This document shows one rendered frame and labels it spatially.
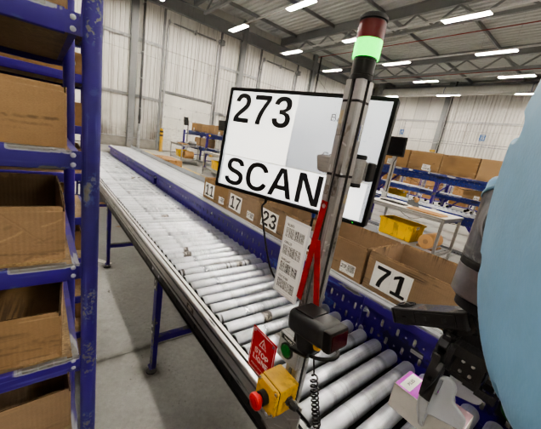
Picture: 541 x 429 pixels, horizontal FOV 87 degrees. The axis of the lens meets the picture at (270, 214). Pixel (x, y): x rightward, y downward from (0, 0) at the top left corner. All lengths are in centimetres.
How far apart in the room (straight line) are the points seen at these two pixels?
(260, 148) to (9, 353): 69
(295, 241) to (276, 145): 29
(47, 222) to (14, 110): 18
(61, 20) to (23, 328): 51
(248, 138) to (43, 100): 49
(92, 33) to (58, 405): 72
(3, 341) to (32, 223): 22
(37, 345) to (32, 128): 39
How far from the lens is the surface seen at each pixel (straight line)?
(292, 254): 69
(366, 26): 64
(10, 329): 70
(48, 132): 59
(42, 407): 84
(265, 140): 83
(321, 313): 63
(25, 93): 59
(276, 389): 76
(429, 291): 119
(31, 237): 64
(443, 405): 54
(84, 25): 58
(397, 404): 60
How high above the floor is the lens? 141
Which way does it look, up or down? 14 degrees down
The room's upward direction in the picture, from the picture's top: 10 degrees clockwise
